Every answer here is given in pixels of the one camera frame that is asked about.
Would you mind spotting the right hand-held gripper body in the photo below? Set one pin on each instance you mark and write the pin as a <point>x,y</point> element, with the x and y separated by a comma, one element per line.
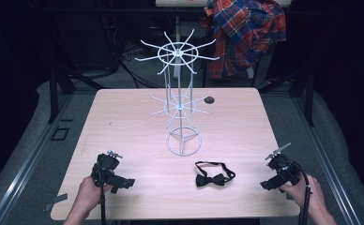
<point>284,170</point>

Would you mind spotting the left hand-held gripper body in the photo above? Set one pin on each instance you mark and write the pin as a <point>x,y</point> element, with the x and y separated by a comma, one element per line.
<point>106,165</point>

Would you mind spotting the black bow tie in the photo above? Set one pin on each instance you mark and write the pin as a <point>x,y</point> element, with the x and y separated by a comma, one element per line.
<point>213,179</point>

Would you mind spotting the person's left hand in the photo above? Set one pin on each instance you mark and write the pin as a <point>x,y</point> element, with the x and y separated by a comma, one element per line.
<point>91,193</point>

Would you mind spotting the person's right hand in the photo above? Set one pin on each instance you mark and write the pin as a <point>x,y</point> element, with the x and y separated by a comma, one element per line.
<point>308,195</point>

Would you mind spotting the grey tape strip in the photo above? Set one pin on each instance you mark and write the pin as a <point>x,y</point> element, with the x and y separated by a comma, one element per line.
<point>56,200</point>

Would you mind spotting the short black tape strip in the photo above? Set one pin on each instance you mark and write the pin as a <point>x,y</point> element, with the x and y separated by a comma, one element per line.
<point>66,120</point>

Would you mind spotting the black tape square outline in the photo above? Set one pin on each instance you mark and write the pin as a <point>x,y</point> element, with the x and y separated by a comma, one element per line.
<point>53,133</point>

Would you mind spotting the black metal stand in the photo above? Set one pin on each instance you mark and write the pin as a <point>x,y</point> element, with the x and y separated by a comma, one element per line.
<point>309,97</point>
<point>53,93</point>

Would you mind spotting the dark round table grommet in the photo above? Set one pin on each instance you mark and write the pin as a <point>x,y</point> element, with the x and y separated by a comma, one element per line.
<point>209,100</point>

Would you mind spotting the red blue plaid shirt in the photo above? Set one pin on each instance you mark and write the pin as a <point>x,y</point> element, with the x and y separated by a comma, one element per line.
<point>245,34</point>

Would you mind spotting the metal floor rail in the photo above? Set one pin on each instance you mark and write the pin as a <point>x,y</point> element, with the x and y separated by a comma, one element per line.
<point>30,168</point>
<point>327,168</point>

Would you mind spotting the white upright post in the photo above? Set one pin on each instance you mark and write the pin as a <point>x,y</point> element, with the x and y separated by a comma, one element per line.
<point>177,67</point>

